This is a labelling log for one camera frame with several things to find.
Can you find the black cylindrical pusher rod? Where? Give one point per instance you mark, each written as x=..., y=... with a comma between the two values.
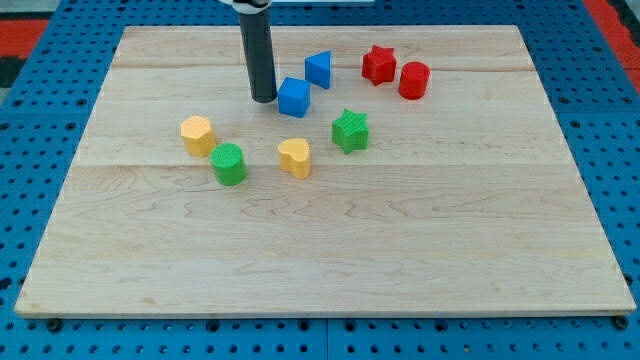
x=255, y=28

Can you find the blue cube block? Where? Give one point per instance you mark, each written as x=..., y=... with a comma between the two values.
x=294, y=97

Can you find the blue triangle block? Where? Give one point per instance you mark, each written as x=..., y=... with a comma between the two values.
x=318, y=69

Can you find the red star block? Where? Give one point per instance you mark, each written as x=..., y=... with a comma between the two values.
x=379, y=65

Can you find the green star block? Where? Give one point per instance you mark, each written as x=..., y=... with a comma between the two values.
x=350, y=131

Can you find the yellow hexagon block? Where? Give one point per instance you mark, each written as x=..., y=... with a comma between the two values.
x=198, y=136

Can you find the yellow heart block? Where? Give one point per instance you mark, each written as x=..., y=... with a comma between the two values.
x=294, y=155

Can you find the green cylinder block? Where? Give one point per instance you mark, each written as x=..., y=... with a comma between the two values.
x=228, y=163

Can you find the red cylinder block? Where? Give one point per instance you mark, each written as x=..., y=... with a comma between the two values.
x=414, y=80

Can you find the light wooden board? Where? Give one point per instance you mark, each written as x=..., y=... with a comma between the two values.
x=466, y=203

